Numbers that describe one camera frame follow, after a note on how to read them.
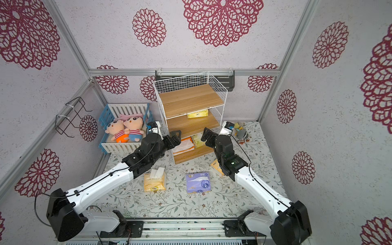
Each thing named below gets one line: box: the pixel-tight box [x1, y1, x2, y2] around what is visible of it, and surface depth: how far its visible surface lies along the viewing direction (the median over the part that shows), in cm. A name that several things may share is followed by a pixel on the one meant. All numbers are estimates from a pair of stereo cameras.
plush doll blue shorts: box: [123, 113, 145, 142], surface depth 100 cm
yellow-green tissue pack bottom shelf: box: [191, 131, 206, 149], surface depth 104 cm
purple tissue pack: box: [185, 172, 211, 194], surface depth 85 cm
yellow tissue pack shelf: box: [187, 110, 209, 119], surface depth 89 cm
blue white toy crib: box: [98, 102, 154, 155], surface depth 102 cm
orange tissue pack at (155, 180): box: [143, 167, 167, 193], surface depth 86 cm
